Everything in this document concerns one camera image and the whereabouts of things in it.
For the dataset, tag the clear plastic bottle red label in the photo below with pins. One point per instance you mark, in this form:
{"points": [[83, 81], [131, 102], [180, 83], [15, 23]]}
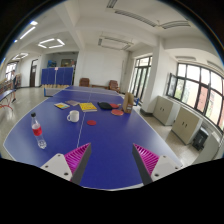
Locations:
{"points": [[37, 131]]}

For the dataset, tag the yellow book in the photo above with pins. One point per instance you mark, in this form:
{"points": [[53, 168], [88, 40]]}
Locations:
{"points": [[87, 107]]}

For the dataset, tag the brown paper bag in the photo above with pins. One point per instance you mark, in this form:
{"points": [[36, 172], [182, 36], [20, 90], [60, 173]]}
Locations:
{"points": [[128, 102]]}

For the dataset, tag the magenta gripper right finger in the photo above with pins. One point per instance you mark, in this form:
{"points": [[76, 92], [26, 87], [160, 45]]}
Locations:
{"points": [[155, 164]]}

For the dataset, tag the brown armchair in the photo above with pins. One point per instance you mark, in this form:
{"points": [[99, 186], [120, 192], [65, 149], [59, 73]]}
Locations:
{"points": [[113, 85], [84, 82]]}

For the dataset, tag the near beige cabinet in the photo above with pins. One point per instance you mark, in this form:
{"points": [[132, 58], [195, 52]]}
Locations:
{"points": [[186, 125]]}

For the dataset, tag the beige cabinet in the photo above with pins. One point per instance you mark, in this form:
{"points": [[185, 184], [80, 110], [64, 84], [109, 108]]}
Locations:
{"points": [[186, 125], [166, 111]]}

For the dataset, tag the grey brown notebook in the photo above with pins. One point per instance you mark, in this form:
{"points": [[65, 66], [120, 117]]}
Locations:
{"points": [[72, 102]]}

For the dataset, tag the white ceramic mug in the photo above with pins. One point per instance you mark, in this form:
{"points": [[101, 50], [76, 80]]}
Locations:
{"points": [[73, 116]]}

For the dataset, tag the far beige cabinet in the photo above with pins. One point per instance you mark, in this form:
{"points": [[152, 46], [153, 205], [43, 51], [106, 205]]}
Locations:
{"points": [[166, 111]]}

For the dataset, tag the person in dark clothes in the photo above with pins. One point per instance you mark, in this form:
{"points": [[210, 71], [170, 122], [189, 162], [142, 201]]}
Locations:
{"points": [[14, 83]]}

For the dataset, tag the left brown armchair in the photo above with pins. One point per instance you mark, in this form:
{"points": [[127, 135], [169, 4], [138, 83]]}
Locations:
{"points": [[84, 82]]}

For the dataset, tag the black waste bin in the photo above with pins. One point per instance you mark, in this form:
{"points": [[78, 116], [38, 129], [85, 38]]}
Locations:
{"points": [[200, 138]]}

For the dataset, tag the right brown armchair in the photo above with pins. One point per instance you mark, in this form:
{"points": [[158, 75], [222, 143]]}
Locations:
{"points": [[113, 85]]}

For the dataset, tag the small colourful booklet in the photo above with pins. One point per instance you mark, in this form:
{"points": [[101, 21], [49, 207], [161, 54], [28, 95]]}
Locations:
{"points": [[61, 105]]}

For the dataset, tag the blue folded tennis table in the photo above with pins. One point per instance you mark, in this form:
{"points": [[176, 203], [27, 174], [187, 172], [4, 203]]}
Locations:
{"points": [[57, 75]]}

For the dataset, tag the red round coaster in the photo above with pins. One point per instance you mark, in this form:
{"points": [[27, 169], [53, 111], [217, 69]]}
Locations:
{"points": [[91, 122]]}

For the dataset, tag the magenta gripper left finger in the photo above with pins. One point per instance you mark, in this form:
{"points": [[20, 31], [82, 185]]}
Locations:
{"points": [[70, 166]]}

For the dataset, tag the brown door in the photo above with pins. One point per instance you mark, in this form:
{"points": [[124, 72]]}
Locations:
{"points": [[33, 72]]}

